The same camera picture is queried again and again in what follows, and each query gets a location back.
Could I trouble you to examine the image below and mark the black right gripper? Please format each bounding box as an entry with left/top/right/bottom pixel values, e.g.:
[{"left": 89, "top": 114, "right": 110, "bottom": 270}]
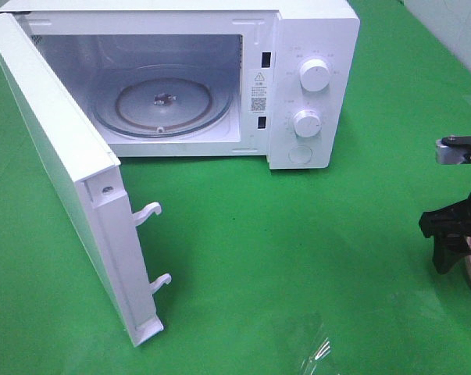
[{"left": 419, "top": 145, "right": 471, "bottom": 274}]

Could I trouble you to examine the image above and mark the round door release button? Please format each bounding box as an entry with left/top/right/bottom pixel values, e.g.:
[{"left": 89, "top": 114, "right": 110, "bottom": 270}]
[{"left": 288, "top": 145, "right": 312, "bottom": 164}]

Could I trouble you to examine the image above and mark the white microwave door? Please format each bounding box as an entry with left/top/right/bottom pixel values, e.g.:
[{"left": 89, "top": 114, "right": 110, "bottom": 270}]
[{"left": 0, "top": 13, "right": 171, "bottom": 346}]

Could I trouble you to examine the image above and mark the lower white round knob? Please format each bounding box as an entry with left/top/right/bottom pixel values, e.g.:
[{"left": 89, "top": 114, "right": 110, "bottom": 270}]
[{"left": 291, "top": 109, "right": 322, "bottom": 138}]

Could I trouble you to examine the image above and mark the white round knob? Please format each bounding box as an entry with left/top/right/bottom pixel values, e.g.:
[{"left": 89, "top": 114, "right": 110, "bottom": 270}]
[
  {"left": 299, "top": 58, "right": 331, "bottom": 92},
  {"left": 291, "top": 109, "right": 322, "bottom": 138}
]

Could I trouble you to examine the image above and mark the clear plastic film piece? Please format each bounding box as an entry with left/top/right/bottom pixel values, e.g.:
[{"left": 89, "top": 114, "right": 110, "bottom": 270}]
[{"left": 298, "top": 336, "right": 340, "bottom": 375}]

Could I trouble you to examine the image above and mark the upper white round knob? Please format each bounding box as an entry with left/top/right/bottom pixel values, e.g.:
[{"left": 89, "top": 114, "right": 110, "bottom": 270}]
[{"left": 299, "top": 58, "right": 331, "bottom": 92}]

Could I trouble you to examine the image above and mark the white microwave oven body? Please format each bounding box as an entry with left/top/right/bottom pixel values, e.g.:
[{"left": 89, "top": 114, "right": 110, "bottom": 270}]
[{"left": 0, "top": 1, "right": 360, "bottom": 169}]

